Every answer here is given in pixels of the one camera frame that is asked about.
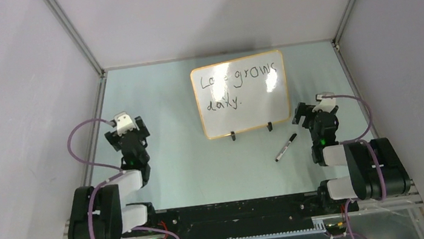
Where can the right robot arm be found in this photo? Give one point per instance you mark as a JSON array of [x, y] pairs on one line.
[[374, 169]]

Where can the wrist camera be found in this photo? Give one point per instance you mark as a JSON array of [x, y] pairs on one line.
[[123, 123], [326, 102]]

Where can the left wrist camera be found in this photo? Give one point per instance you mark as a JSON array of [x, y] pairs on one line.
[[123, 123]]

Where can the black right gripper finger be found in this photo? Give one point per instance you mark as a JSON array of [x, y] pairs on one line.
[[299, 112], [310, 114]]

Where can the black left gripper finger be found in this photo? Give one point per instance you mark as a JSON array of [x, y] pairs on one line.
[[142, 131], [114, 140]]

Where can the yellow framed whiteboard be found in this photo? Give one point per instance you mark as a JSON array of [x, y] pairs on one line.
[[242, 94]]

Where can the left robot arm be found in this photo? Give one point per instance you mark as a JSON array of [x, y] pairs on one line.
[[97, 211]]

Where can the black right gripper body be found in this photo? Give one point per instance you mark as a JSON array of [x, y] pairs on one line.
[[312, 128]]

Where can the black whiteboard foot right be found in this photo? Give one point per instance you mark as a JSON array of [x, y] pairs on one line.
[[270, 126]]

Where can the white whiteboard marker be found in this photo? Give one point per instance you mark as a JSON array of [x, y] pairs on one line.
[[285, 147]]

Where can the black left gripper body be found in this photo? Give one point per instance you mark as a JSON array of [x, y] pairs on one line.
[[138, 134]]

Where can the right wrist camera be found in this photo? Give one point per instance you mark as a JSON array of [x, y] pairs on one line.
[[326, 102]]

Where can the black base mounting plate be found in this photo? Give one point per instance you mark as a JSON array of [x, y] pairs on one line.
[[248, 218]]

